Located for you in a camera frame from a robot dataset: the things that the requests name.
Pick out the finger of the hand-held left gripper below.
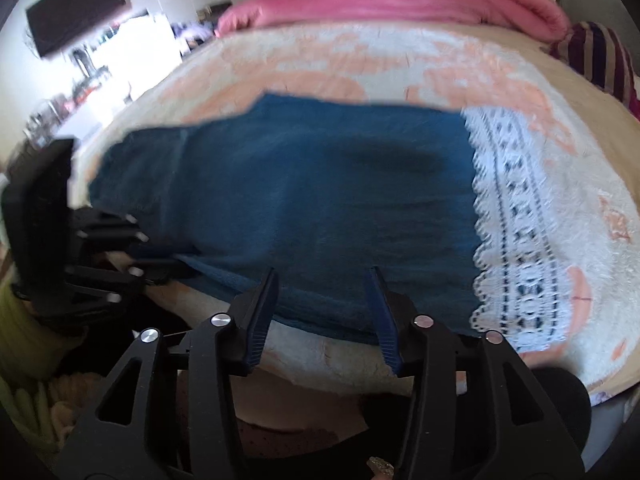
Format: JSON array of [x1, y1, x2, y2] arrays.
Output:
[[69, 207, 201, 268], [30, 262, 196, 331]]

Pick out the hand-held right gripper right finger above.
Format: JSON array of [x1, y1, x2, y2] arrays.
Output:
[[364, 266, 588, 480]]

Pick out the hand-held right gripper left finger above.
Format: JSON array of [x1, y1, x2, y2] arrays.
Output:
[[52, 266, 281, 480]]

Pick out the blue pants with lace hem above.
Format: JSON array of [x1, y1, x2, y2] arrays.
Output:
[[87, 91, 571, 356]]

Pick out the white dresser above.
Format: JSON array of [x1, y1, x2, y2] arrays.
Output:
[[30, 10, 188, 141]]

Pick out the black television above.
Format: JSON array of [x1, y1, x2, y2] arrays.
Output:
[[25, 0, 132, 58]]

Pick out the pile of folded clothes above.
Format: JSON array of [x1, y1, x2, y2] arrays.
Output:
[[170, 7, 217, 45]]

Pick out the peach and cream fleece blanket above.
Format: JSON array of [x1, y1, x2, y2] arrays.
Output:
[[70, 22, 640, 408]]

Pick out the tan bed sheet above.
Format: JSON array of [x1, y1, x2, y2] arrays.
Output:
[[435, 22, 640, 126]]

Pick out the pink duvet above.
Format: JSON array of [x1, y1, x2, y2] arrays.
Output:
[[215, 0, 573, 43]]

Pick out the striped pillow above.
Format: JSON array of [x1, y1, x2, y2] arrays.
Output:
[[547, 21, 640, 111]]

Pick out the grey quilted headboard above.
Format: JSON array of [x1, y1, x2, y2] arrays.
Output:
[[555, 0, 636, 61]]

